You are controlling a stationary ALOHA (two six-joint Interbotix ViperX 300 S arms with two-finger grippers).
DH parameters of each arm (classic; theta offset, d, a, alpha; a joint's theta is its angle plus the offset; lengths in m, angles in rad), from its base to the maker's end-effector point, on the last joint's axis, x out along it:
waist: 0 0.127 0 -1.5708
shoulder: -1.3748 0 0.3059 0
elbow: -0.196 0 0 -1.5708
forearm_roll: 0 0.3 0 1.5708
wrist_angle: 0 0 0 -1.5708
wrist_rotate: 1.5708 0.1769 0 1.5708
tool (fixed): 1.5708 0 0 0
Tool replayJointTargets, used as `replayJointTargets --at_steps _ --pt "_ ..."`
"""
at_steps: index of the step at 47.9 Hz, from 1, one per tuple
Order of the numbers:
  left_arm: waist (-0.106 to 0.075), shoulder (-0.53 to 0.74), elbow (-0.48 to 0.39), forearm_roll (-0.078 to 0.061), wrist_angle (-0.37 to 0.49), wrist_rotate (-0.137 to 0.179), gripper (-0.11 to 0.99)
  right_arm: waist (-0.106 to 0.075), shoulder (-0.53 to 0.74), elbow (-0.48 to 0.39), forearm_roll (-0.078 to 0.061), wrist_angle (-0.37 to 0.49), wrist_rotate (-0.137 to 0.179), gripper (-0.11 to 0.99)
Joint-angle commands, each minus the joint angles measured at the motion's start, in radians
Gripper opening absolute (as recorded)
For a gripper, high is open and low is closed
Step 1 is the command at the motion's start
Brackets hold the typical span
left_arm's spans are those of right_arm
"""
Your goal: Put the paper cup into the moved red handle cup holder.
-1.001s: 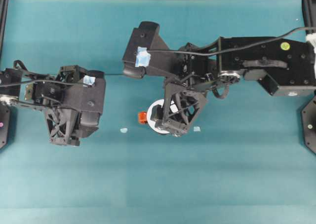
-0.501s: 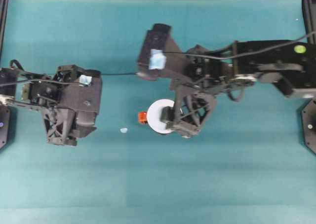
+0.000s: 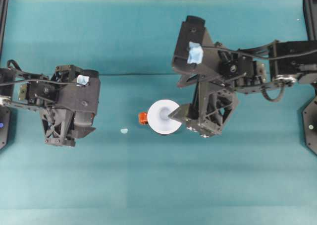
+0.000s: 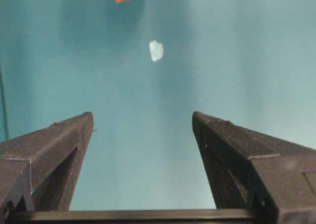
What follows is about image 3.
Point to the white paper cup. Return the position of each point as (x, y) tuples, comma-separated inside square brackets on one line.
[(156, 116)]

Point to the small white paper scrap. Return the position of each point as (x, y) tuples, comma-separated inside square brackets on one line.
[(124, 130)]

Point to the blue-green table cloth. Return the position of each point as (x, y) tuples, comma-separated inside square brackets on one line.
[(158, 180)]

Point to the black frame rail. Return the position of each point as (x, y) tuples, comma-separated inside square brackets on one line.
[(310, 19), (3, 24)]

